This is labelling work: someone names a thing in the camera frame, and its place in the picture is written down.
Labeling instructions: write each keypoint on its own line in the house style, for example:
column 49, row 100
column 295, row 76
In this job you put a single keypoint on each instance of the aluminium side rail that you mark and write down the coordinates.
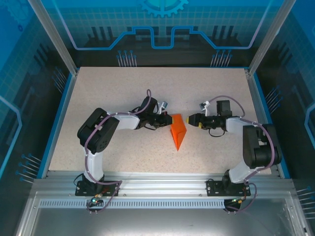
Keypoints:
column 257, row 98

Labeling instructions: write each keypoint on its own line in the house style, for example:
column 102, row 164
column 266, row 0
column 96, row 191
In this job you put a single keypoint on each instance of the grey metal tray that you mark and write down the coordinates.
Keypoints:
column 160, row 223

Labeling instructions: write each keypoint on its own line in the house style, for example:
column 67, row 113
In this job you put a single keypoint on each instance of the aluminium frame post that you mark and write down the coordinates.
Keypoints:
column 267, row 44
column 59, row 46

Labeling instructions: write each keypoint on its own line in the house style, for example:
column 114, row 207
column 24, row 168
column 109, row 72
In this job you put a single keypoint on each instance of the aluminium frame rail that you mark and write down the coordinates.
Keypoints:
column 160, row 184

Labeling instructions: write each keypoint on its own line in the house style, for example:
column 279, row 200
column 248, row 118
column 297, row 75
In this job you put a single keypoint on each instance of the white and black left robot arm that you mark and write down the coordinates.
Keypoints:
column 97, row 137

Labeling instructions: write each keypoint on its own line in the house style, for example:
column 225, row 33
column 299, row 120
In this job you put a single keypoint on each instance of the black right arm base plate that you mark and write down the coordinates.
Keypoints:
column 214, row 188

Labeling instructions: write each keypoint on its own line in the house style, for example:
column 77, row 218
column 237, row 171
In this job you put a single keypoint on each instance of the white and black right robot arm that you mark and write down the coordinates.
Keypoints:
column 258, row 147

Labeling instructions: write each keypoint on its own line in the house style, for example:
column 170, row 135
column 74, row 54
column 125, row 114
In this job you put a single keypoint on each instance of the blue table edge strip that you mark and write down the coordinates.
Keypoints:
column 57, row 127
column 272, row 127

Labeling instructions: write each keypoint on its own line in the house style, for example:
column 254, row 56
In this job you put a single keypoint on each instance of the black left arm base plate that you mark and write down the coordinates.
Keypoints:
column 83, row 189

